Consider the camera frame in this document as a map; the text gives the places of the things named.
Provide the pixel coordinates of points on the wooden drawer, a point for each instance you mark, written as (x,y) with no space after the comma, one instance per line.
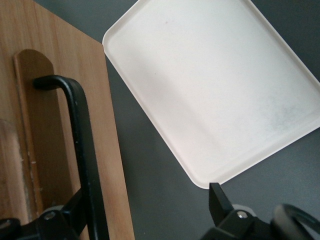
(100,100)

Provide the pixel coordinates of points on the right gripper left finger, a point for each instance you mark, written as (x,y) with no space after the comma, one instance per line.
(50,225)

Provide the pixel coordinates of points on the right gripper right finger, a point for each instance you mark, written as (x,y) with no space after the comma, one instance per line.
(225,217)

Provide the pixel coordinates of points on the beige plastic tray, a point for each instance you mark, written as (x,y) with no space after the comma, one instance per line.
(200,87)

